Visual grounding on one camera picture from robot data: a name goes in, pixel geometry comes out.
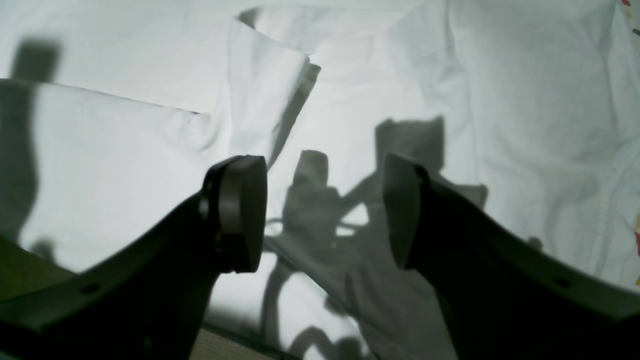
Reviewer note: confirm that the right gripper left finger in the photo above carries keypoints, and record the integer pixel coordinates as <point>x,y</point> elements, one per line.
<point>148,301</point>

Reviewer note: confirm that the white T-shirt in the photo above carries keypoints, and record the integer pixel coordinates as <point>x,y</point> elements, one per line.
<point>113,112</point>

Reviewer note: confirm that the terrazzo pattern table cloth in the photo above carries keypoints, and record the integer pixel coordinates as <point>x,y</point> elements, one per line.
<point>622,262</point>

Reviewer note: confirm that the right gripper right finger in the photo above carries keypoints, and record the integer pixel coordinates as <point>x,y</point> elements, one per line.
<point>501,298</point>

